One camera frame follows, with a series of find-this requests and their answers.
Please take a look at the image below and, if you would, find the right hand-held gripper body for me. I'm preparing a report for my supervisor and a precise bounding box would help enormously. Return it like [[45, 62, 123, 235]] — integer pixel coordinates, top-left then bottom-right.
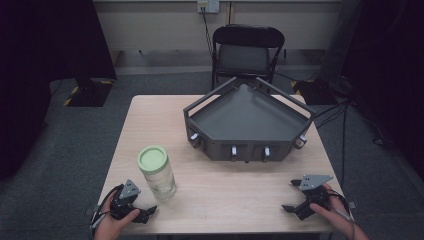
[[295, 174, 334, 222]]

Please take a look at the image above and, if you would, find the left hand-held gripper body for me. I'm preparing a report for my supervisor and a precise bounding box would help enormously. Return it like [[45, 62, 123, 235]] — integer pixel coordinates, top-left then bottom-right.
[[109, 179, 142, 221]]

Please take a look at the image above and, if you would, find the person's right hand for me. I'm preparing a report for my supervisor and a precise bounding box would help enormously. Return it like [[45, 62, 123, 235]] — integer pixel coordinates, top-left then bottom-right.
[[309, 183, 355, 235]]

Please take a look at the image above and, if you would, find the person's left hand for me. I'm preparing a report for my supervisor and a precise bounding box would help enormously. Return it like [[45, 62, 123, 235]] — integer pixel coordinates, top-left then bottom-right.
[[94, 199, 142, 240]]

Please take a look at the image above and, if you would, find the glass jar with green lid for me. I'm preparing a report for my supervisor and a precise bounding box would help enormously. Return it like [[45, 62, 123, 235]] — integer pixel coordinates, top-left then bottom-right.
[[136, 145, 178, 203]]

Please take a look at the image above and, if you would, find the grey corner shelf rack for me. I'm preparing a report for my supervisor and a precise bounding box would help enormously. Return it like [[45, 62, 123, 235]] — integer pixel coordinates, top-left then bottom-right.
[[182, 76, 317, 164]]

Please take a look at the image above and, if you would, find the black stand base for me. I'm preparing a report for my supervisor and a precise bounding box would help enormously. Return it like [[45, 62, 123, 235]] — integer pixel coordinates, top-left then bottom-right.
[[290, 77, 339, 107], [62, 77, 117, 108]]

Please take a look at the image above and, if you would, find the black folding chair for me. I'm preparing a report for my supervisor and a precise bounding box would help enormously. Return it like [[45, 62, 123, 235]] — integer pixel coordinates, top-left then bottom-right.
[[211, 23, 286, 92]]

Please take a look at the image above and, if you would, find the black curtain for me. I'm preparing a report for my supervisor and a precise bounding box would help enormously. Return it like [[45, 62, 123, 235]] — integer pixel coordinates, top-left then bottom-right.
[[0, 0, 118, 183], [339, 0, 424, 183]]

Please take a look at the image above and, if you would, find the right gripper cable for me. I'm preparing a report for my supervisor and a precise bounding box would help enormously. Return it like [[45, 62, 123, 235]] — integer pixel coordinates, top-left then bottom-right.
[[328, 188, 356, 223]]

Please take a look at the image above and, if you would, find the black floor cable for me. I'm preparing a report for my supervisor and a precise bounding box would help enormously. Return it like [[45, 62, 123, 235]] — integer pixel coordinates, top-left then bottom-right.
[[346, 98, 389, 146], [314, 98, 351, 179]]

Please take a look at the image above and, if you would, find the black wall socket cable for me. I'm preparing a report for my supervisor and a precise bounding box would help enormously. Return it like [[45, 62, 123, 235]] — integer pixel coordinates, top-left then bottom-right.
[[199, 6, 215, 59]]

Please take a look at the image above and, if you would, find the white wall socket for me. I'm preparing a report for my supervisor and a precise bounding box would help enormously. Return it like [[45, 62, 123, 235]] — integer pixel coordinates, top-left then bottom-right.
[[196, 0, 221, 15]]

